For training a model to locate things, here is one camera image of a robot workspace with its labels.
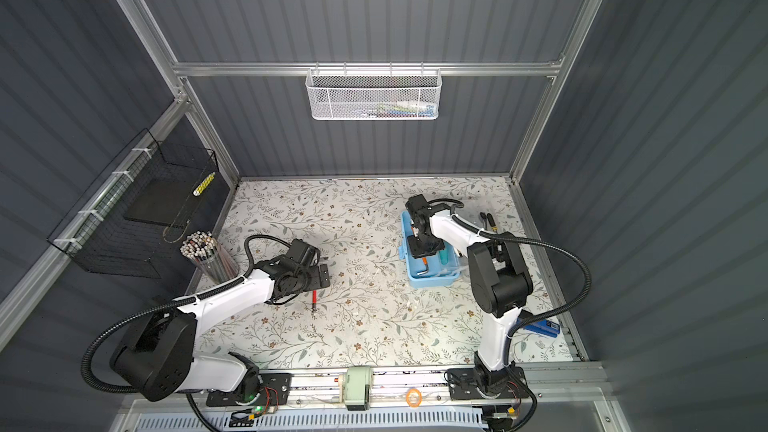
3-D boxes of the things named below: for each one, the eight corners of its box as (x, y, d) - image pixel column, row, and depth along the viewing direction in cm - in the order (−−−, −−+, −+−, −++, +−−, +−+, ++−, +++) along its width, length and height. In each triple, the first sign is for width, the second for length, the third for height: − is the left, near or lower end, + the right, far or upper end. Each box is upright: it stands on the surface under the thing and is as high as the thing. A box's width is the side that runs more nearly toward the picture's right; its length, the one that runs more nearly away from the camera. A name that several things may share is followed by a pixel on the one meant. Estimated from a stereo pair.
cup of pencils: (209, 284, 94) (176, 253, 79) (218, 264, 99) (188, 231, 84) (233, 284, 94) (205, 253, 79) (241, 264, 99) (215, 231, 84)
